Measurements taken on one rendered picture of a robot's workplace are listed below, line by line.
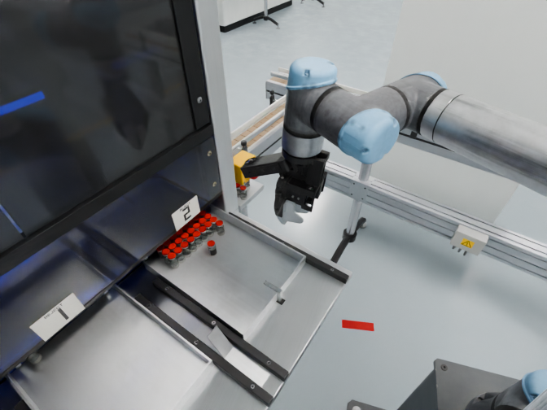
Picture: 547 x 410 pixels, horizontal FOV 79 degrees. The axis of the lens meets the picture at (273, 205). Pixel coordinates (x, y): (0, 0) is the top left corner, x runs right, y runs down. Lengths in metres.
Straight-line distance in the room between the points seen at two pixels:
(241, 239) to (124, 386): 0.44
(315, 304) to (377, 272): 1.22
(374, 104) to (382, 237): 1.77
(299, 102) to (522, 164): 0.30
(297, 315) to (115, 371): 0.41
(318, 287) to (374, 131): 0.52
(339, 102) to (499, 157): 0.22
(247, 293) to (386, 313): 1.17
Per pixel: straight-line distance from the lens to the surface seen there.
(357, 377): 1.75
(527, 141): 0.52
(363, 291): 1.96
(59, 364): 0.92
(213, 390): 0.79
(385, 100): 0.52
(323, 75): 0.53
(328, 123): 0.50
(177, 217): 0.85
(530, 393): 0.77
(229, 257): 0.94
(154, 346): 0.85
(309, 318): 0.84
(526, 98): 2.01
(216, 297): 0.87
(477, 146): 0.53
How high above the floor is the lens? 1.63
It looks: 45 degrees down
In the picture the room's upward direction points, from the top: straight up
